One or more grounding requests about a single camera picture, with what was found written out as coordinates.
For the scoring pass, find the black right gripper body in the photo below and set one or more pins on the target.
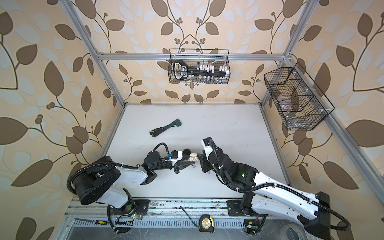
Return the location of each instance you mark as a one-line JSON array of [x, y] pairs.
[[206, 164]]

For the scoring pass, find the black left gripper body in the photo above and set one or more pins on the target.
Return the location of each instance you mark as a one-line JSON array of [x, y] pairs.
[[176, 170]]

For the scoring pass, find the black round charging case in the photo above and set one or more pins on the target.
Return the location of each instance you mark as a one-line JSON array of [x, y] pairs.
[[187, 152]]

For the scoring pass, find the cream earbud charging case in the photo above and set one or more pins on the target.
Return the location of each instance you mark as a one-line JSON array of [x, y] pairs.
[[193, 157]]

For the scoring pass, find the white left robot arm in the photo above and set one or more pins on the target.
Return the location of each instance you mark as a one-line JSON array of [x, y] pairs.
[[98, 182]]

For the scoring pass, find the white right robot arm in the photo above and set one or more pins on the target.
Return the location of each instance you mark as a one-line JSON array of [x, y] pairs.
[[266, 196]]

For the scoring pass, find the green black rivet tool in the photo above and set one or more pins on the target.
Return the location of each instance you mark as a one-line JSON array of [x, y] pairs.
[[175, 123]]

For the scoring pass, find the black yellow screwdriver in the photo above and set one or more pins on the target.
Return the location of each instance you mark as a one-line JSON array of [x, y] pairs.
[[157, 131]]

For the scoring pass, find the yellow black tape measure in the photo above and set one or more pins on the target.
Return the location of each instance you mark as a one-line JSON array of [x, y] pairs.
[[206, 224]]

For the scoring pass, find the black socket set holder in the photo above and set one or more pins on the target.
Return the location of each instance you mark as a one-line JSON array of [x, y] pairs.
[[199, 72]]

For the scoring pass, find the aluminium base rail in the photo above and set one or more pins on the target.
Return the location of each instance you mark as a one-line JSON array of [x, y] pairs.
[[163, 214]]

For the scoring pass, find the black wire basket with tools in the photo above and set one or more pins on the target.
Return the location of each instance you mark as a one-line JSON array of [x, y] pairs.
[[217, 57]]

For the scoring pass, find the aluminium frame post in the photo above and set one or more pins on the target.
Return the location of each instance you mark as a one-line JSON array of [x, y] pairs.
[[69, 9]]

